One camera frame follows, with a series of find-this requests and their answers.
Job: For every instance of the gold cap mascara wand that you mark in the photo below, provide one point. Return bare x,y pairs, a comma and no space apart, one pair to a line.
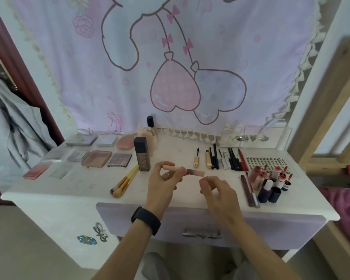
196,161

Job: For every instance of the short black makeup pencil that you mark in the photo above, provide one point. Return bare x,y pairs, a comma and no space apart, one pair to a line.
231,158

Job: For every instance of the small grey square palette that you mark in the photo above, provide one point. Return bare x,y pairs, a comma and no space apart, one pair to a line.
106,140

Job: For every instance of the clear square palette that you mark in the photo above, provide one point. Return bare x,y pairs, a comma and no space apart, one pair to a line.
61,172

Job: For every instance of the person's left forearm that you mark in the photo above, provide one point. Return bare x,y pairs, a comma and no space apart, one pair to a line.
125,256

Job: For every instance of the purple drawer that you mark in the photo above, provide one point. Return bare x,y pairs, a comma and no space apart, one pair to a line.
128,224

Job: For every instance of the long black makeup pencil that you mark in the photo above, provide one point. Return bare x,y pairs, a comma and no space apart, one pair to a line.
215,155

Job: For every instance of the dark red wooden door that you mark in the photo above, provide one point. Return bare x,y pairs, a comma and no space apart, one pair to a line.
23,69

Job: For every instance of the small pale tube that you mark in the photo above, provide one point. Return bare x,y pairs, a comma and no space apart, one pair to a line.
281,181

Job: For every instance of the pink cartoon cloth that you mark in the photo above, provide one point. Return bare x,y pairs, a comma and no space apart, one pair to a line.
75,84

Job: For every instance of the brown blush palette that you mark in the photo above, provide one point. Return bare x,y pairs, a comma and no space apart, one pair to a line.
96,159

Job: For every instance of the beige tube black cap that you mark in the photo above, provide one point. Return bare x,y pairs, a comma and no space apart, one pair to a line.
261,182

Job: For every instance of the white dressing table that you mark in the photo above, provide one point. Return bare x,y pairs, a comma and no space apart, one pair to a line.
75,189

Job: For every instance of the pink blush compact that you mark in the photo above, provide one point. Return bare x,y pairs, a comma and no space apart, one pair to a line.
35,172

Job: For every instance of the navy cosmetic tube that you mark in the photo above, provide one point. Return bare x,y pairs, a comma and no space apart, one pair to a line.
265,192

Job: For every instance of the pink concealer tube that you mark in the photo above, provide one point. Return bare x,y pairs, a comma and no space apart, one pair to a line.
175,167

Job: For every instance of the wooden bed frame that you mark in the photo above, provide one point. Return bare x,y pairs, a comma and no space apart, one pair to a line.
318,113

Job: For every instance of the pink rounded compact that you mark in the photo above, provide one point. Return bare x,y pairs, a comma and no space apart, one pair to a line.
125,142

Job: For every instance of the dark square foundation bottle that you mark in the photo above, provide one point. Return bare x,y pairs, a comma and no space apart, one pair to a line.
142,155

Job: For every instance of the person's right forearm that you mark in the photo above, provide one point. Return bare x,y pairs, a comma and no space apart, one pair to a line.
262,253

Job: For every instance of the person's left hand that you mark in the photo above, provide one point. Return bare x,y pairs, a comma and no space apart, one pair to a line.
160,192

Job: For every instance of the false eyelash tray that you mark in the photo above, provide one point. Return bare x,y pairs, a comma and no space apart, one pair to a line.
268,161

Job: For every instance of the silver square palette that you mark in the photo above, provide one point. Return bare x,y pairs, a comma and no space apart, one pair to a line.
78,155

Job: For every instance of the peach pump bottle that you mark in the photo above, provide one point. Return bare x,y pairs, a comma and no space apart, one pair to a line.
147,132

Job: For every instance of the blue shiny cabinet sticker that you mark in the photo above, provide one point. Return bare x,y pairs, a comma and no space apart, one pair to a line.
87,239

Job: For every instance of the red makeup pencil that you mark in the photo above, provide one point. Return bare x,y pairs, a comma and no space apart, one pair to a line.
242,158

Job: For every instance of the silver oval metal fitting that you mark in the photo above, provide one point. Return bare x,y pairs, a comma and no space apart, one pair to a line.
263,138
242,138

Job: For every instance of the dark pencil pink tip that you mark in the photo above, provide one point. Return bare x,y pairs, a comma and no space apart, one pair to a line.
236,160

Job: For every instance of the white hanging garment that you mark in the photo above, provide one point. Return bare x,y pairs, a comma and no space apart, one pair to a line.
14,142

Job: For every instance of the black smartwatch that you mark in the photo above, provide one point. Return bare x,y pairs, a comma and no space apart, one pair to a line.
145,221

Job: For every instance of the purple bed sheet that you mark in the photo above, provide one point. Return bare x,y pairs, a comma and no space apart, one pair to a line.
347,204

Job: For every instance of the person's right hand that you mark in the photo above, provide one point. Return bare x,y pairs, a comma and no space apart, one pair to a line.
224,204

